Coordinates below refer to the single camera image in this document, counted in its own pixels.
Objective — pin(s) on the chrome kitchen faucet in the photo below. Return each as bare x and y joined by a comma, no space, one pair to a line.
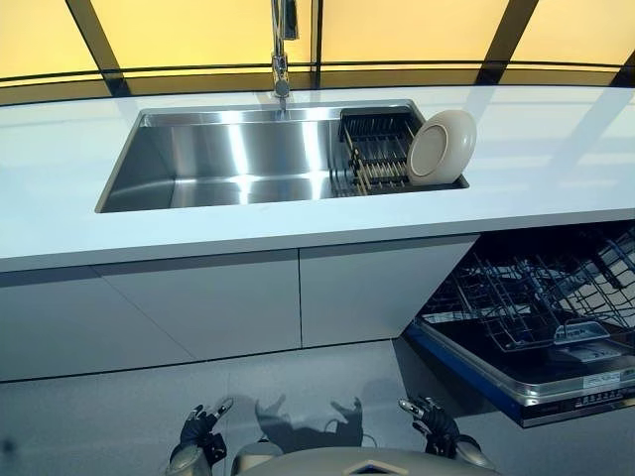
282,44

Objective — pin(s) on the wooden chopsticks pair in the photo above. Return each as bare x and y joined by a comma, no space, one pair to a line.
361,166

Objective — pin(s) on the black window frame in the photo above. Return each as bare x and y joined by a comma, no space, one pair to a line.
317,64

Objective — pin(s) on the stainless steel sink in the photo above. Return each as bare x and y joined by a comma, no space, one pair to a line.
238,158

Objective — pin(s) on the black dish drying rack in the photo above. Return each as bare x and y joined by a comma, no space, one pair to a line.
377,149

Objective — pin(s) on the grey robot torso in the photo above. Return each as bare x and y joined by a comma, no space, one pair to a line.
347,462

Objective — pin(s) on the cream ceramic plate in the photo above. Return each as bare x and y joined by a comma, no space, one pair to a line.
441,148

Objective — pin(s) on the white cabinet door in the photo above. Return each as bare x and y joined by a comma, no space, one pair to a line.
377,290
149,312

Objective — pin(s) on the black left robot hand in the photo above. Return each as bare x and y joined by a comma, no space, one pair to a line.
194,432

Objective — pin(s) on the open dishwasher door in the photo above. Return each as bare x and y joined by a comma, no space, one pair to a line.
521,372

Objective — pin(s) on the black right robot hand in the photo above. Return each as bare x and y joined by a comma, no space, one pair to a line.
437,427

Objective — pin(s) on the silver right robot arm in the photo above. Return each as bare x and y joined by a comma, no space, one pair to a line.
471,453

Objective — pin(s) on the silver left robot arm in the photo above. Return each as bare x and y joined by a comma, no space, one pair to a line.
184,459

